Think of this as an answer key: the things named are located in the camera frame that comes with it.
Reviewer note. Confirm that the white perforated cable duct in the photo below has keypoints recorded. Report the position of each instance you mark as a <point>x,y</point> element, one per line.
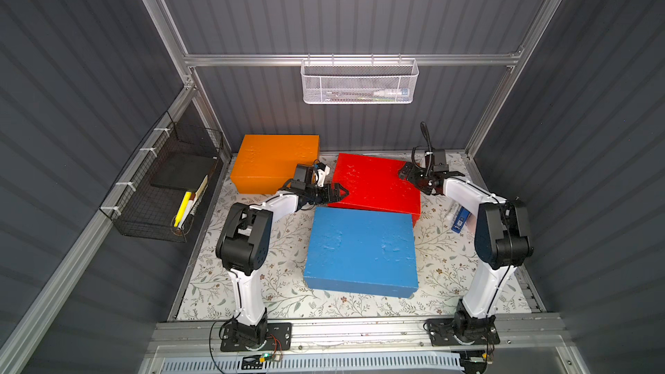
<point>411,361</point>

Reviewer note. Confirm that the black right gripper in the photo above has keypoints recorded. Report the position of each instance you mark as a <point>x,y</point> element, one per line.
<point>418,177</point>

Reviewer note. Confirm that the floral patterned table mat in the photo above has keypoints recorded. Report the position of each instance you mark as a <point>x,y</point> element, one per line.
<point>446,265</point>

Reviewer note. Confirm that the white wire mesh basket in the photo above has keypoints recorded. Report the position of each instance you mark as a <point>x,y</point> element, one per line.
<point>352,82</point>

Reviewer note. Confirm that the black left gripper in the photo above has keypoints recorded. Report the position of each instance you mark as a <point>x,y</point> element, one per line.
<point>326,192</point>

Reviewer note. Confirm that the black notebook in basket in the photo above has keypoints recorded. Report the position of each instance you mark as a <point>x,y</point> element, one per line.
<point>183,171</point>

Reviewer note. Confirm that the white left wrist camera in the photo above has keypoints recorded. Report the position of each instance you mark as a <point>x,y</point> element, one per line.
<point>321,171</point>

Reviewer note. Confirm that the white glue stick tube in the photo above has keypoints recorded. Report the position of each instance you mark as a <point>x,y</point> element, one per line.
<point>451,214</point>

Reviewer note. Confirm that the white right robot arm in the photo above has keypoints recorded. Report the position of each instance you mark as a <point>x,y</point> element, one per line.
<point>501,229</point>

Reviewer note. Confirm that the blue shoebox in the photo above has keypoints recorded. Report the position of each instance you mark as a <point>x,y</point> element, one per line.
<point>362,252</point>

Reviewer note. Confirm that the black wire wall basket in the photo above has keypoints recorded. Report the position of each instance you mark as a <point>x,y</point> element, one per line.
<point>164,196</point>

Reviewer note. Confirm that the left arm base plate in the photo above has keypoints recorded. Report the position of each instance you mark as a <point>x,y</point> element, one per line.
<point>271,336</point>

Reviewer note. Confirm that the orange shoebox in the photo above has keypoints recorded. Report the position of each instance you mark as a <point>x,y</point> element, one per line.
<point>265,162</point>

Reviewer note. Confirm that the yellow highlighter marker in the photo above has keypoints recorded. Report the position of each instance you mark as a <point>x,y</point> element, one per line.
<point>182,209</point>

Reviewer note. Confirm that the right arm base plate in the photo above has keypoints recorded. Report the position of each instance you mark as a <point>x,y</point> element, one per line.
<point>451,332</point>

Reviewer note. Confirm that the red shoebox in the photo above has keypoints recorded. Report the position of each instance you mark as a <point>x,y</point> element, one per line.
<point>374,185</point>

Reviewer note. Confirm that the blue stapler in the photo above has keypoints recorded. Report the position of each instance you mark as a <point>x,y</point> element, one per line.
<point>460,220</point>

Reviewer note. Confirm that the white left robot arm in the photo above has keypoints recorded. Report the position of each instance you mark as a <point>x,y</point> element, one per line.
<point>243,245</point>

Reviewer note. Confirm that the white marker in mesh basket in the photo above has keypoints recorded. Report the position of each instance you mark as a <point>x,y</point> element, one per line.
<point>396,94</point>

